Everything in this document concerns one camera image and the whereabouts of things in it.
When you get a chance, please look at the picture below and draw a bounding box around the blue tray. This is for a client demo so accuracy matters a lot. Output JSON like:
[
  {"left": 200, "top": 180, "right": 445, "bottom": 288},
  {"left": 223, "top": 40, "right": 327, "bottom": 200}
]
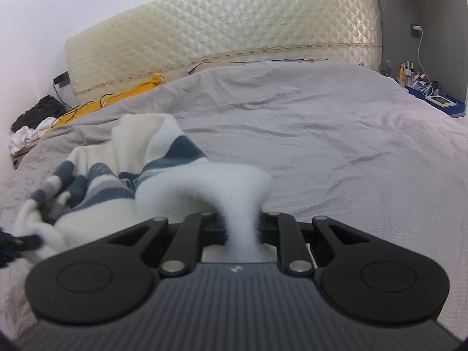
[{"left": 404, "top": 80, "right": 467, "bottom": 113}]

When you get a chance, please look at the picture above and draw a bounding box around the cream quilted headboard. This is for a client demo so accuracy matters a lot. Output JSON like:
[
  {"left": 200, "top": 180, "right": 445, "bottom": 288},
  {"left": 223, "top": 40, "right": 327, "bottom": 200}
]
[{"left": 65, "top": 0, "right": 383, "bottom": 98}]

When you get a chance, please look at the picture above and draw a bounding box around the white charging cable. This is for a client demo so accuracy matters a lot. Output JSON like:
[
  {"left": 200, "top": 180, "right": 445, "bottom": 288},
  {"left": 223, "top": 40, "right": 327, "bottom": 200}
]
[{"left": 416, "top": 28, "right": 440, "bottom": 89}]

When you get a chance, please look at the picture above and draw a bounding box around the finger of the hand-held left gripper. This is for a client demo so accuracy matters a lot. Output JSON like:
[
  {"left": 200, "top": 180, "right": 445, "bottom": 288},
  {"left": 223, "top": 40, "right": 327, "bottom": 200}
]
[{"left": 0, "top": 228, "right": 42, "bottom": 268}]

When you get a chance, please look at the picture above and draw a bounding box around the yellow pillow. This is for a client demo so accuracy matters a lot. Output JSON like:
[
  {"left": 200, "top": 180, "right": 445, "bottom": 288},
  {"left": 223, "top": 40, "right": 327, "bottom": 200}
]
[{"left": 51, "top": 73, "right": 165, "bottom": 127}]

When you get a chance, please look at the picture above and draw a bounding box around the grey bed blanket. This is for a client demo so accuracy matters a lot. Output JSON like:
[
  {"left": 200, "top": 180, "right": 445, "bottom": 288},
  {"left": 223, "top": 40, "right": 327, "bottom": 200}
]
[{"left": 0, "top": 58, "right": 468, "bottom": 340}]

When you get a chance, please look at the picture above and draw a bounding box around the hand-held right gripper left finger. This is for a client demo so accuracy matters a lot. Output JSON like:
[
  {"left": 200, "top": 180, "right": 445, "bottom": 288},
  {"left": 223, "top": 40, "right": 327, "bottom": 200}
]
[{"left": 107, "top": 211, "right": 229, "bottom": 277}]

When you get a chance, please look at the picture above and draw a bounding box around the black cable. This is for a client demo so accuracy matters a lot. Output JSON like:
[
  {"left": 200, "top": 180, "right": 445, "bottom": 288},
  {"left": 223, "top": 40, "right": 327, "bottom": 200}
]
[{"left": 51, "top": 92, "right": 115, "bottom": 128}]

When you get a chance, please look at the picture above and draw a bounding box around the wooden nightstand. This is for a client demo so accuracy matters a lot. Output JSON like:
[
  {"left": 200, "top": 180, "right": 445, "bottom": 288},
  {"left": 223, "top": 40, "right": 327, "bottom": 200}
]
[{"left": 11, "top": 146, "right": 34, "bottom": 169}]

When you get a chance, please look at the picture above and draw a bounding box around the black clothing pile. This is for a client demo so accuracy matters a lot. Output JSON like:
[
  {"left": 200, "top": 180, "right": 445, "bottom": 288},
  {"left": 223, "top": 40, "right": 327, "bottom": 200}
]
[{"left": 10, "top": 95, "right": 67, "bottom": 133}]

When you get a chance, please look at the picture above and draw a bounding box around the group of small bottles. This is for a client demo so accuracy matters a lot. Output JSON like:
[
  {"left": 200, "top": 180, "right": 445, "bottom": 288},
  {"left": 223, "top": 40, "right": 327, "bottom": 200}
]
[{"left": 381, "top": 59, "right": 427, "bottom": 87}]

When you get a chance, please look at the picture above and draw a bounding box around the white blue-striped fleece sweater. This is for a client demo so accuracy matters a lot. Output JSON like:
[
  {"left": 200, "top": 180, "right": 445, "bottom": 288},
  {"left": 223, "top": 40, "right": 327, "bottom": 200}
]
[{"left": 13, "top": 113, "right": 274, "bottom": 264}]

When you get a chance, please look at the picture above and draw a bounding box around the white flat device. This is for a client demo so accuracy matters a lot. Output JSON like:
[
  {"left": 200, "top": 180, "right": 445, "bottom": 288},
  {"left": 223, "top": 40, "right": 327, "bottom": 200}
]
[{"left": 425, "top": 95, "right": 455, "bottom": 108}]

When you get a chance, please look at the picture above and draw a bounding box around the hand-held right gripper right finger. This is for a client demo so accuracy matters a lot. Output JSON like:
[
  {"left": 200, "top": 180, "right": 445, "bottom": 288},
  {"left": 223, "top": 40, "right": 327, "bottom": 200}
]
[{"left": 259, "top": 211, "right": 371, "bottom": 276}]

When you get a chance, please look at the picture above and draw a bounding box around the white crumpled cloth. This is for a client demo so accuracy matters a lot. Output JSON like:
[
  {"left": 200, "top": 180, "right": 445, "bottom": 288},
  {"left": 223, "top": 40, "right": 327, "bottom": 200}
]
[{"left": 8, "top": 117, "right": 56, "bottom": 156}]

